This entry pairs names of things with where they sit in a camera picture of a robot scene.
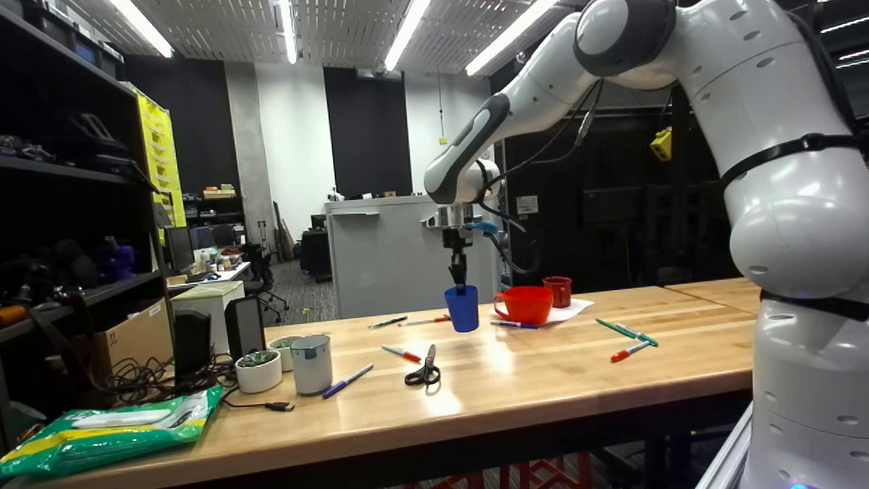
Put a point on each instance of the red capped white marker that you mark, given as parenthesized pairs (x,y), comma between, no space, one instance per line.
(399,354)

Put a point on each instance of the dark computer monitor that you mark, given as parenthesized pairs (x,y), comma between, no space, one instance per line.
(179,249)

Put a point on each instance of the ceiling light strip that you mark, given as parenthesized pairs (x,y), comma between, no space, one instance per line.
(285,29)
(492,55)
(139,29)
(408,31)

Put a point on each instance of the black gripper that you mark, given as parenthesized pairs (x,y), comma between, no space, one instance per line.
(454,240)

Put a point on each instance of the blue plastic object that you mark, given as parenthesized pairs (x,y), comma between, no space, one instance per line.
(114,261)

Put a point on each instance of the dark shelf with clutter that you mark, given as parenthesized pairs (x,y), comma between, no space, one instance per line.
(219,191)

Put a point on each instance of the black office chair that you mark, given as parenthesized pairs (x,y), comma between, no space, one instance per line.
(261,274)

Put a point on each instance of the blue marker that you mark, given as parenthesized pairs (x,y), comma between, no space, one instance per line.
(503,325)

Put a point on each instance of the red crate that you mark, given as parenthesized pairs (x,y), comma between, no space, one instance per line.
(543,473)

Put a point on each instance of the brown cardboard box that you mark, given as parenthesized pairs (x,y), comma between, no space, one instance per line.
(139,335)

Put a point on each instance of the green wipes packet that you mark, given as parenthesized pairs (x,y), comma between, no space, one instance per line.
(110,435)

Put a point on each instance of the small dark red mug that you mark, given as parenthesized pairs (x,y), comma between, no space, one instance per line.
(558,293)

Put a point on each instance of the yellow hanging object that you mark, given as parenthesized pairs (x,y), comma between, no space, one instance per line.
(663,142)

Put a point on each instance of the large red cup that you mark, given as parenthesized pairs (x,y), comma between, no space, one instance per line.
(524,305)

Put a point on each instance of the white bowl green contents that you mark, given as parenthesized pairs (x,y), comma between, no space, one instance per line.
(258,371)

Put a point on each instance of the dark green marker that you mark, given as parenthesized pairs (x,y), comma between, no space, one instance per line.
(393,321)

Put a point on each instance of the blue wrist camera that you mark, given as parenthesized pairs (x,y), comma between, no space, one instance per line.
(488,229)

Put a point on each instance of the black speaker box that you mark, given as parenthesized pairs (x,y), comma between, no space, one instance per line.
(246,327)
(190,344)

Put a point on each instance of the thin red pen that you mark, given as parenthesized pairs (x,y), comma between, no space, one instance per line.
(432,320)

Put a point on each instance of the yellow bin rack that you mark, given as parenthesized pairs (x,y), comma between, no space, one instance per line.
(163,165)

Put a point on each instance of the white paper sheet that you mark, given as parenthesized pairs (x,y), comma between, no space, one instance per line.
(572,313)

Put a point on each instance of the black shelf unit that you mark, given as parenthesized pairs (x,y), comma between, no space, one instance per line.
(55,180)

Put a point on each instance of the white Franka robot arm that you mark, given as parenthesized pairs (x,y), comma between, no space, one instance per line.
(797,180)

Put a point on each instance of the black scissors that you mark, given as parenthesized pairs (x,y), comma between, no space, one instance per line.
(425,371)

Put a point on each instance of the white desk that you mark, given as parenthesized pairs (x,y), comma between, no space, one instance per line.
(204,293)

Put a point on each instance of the teal marker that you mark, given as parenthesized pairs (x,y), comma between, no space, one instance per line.
(645,340)
(611,327)

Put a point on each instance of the blue plastic cup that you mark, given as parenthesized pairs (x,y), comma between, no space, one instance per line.
(463,312)

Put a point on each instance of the blue pen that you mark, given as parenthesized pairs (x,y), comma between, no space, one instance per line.
(346,381)

